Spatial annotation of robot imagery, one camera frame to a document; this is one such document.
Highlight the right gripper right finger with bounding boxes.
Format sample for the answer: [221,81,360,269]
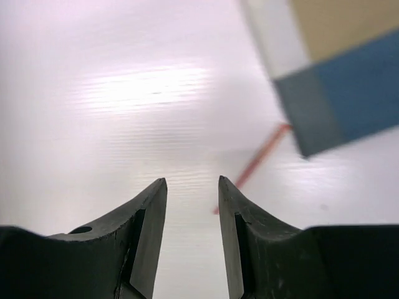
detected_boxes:
[218,176,398,298]

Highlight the red thin stick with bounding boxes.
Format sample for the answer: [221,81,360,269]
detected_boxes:
[212,123,292,216]

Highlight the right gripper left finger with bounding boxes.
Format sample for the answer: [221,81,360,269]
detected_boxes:
[1,178,167,298]

